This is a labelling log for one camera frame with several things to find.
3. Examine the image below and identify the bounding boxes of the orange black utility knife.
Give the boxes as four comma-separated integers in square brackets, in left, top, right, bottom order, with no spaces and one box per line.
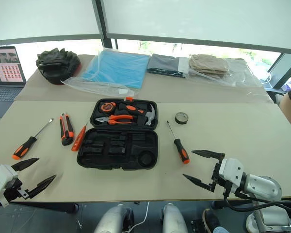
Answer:
[59,112,74,147]

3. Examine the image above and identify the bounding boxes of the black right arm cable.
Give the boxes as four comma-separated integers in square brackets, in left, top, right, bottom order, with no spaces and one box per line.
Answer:
[222,189,291,220]

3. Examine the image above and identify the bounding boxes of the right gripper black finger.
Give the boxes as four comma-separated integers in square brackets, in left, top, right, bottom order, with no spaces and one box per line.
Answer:
[182,173,216,194]
[191,150,226,166]

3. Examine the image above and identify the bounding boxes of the white charger with cable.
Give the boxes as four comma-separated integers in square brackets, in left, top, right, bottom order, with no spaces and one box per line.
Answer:
[258,71,273,85]

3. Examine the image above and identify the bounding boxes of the orange black tape measure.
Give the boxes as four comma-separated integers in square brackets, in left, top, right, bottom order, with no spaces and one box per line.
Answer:
[99,101,117,114]

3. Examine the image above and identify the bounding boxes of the thin white cable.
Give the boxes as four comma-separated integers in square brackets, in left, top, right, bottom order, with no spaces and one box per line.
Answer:
[130,200,150,233]

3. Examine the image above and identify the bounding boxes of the orange voltage tester pen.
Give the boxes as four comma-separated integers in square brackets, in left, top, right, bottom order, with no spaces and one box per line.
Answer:
[71,122,89,152]

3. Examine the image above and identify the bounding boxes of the pile of black gloves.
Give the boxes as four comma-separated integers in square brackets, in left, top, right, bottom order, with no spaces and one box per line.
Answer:
[35,47,81,85]

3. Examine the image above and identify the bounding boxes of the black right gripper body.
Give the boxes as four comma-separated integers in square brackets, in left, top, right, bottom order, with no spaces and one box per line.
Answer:
[211,162,234,196]

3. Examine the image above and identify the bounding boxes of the Phillips screwdriver orange black handle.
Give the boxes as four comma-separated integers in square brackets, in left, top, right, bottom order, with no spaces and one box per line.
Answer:
[166,120,191,165]

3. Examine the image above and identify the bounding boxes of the silver rounded robot leg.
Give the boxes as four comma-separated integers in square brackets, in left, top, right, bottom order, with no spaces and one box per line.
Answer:
[94,204,134,233]
[162,203,189,233]

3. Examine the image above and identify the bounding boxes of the open laptop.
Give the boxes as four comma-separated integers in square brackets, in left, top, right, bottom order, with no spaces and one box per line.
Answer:
[0,46,28,119]

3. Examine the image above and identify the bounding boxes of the claw hammer orange black handle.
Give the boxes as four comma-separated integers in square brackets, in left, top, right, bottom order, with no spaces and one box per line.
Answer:
[118,102,157,127]

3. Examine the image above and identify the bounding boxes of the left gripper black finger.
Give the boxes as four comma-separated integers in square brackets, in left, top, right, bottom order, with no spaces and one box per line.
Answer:
[11,157,40,172]
[17,174,57,200]

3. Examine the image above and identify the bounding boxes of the beige cloths in plastic bag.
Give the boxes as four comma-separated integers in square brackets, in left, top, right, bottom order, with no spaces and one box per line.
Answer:
[185,53,263,88]

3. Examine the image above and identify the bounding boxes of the blue cloth in plastic bag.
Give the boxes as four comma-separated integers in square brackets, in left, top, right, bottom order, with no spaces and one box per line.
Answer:
[60,48,151,98]

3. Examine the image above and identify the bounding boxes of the dark grey cloth package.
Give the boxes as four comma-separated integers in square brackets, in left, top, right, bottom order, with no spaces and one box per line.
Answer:
[146,53,190,79]

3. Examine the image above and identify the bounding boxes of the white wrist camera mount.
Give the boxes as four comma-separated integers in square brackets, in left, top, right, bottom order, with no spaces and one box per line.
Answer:
[0,164,19,207]
[218,158,246,189]

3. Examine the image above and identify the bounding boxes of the black tool case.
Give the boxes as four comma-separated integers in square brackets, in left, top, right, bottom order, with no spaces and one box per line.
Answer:
[76,97,160,171]

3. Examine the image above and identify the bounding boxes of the dark window frame post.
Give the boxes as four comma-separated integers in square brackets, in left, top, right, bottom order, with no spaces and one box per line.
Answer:
[91,0,118,50]

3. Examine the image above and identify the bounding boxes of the black shoe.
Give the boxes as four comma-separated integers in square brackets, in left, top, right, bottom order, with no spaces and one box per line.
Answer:
[202,208,230,233]

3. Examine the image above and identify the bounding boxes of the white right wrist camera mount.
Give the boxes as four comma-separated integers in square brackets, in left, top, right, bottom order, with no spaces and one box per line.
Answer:
[218,158,246,189]

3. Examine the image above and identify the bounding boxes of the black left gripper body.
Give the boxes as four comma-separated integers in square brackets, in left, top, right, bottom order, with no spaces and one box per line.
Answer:
[3,178,25,202]

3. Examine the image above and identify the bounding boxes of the orange handled pliers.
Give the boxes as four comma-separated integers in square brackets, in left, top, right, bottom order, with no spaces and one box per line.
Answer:
[95,114,134,126]

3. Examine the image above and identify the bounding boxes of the black electrical tape roll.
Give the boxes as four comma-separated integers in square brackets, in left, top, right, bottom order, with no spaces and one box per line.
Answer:
[174,111,191,126]

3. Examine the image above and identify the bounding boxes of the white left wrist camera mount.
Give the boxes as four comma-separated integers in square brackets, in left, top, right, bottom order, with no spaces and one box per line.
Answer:
[0,164,19,207]

